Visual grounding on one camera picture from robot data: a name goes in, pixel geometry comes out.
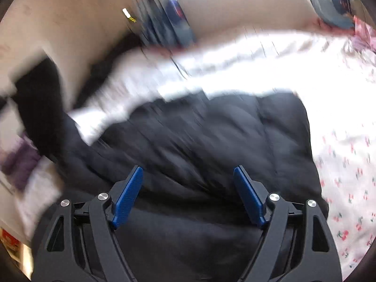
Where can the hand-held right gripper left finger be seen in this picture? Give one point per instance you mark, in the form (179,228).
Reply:
(127,198)

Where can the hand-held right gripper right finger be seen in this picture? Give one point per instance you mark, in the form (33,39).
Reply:
(249,198)

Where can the black puffer jacket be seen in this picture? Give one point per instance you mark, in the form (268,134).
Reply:
(191,141)

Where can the white pillow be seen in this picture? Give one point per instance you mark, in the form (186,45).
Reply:
(41,199)

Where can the cherry print bed sheet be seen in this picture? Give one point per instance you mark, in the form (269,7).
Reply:
(346,182)

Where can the purple cloth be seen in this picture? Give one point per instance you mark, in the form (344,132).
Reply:
(19,161)

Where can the red orange object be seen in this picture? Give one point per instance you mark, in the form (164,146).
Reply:
(10,242)

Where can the white duvet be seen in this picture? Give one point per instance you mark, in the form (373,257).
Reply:
(205,70)

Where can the black fluffy cloth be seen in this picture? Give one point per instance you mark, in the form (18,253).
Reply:
(117,55)

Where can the blue patterned curtain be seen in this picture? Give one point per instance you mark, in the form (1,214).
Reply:
(167,20)

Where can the beige padded bed panel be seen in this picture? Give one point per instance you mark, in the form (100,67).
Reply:
(235,11)

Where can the pink printed cloth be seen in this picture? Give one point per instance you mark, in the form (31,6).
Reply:
(362,33)

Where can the blue round object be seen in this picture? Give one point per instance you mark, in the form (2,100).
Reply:
(332,3)

